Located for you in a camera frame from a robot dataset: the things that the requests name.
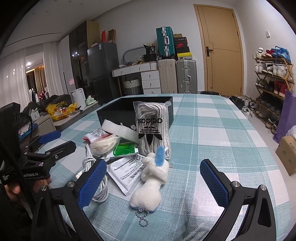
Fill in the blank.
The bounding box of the white charging cable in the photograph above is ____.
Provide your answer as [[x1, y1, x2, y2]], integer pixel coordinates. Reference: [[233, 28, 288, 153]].
[[81, 143, 110, 203]]

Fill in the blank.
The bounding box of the red white packaged cloth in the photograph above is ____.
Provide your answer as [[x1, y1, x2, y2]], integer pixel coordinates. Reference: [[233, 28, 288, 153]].
[[83, 128, 110, 143]]

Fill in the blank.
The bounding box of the white foam piece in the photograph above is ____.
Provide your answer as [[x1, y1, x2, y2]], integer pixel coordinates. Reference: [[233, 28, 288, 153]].
[[101, 120, 139, 144]]

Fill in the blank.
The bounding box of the white plush toy keychain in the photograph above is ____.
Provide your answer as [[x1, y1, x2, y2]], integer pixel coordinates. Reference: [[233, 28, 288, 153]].
[[129, 146, 170, 227]]

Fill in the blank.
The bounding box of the adidas shoelace bag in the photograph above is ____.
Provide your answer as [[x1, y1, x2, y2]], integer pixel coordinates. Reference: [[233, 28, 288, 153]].
[[133, 101, 171, 159]]

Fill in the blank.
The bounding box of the person's left hand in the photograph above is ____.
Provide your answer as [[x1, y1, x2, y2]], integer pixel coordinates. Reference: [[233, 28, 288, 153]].
[[4, 178, 50, 202]]

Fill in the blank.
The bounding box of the grey low cabinet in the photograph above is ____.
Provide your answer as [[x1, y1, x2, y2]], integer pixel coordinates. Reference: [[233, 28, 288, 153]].
[[32, 101, 99, 137]]

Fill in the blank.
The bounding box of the yellow plastic bag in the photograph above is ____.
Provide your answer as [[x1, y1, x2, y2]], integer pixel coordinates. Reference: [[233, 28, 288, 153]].
[[46, 101, 77, 121]]

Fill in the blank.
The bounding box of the cream rolled band in bag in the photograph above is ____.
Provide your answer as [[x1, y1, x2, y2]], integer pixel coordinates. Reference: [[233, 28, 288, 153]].
[[89, 134, 120, 156]]

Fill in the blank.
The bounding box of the white small appliance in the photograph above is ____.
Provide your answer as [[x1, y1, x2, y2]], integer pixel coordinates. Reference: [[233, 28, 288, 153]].
[[71, 88, 86, 110]]

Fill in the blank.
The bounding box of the green sachet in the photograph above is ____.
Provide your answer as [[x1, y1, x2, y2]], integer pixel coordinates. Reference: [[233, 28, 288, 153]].
[[113, 142, 136, 157]]

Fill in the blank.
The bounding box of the white printed foil pouch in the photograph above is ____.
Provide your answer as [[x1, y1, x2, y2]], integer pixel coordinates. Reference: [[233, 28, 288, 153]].
[[107, 154, 145, 196]]

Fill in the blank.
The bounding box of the black cardboard box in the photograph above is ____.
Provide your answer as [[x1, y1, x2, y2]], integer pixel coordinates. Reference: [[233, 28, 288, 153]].
[[96, 96, 174, 134]]

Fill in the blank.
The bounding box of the brown cardboard box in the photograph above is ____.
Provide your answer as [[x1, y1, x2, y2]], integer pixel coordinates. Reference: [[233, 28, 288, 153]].
[[276, 136, 296, 176]]

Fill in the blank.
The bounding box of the woven laundry basket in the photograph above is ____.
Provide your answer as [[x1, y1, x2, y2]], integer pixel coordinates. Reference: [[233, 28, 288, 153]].
[[123, 78, 141, 95]]

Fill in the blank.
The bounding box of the black refrigerator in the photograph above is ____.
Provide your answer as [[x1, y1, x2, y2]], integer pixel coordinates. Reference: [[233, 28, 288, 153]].
[[87, 42, 120, 105]]

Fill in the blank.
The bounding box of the dark tall cabinet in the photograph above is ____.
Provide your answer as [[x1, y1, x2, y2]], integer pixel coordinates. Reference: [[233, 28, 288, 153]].
[[69, 21, 100, 97]]

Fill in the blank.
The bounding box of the purple bag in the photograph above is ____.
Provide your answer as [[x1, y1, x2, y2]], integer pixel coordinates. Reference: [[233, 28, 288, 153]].
[[273, 90, 296, 144]]

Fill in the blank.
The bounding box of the white drawer desk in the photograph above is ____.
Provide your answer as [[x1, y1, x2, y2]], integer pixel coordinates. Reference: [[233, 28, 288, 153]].
[[111, 61, 162, 96]]

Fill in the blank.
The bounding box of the black bag on desk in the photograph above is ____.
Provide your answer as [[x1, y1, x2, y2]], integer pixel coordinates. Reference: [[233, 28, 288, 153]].
[[143, 43, 157, 62]]

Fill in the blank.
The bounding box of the beige suitcase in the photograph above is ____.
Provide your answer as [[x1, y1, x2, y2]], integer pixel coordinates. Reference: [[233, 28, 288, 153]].
[[158, 59, 178, 93]]

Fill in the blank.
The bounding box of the silver suitcase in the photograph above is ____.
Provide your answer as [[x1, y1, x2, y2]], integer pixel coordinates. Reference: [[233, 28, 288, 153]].
[[176, 59, 198, 94]]

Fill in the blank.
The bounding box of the teal suitcase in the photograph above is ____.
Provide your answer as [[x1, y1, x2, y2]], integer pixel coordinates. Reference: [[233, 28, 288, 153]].
[[156, 27, 176, 59]]

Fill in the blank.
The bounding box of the wooden shoe rack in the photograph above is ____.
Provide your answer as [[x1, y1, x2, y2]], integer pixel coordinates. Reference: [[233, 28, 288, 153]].
[[254, 53, 295, 134]]

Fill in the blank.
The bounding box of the stack of shoe boxes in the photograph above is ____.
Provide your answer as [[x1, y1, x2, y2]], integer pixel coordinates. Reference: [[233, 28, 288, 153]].
[[174, 34, 193, 59]]

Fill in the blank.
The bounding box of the wooden door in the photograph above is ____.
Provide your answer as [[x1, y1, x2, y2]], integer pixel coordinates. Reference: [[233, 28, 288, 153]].
[[194, 4, 244, 96]]

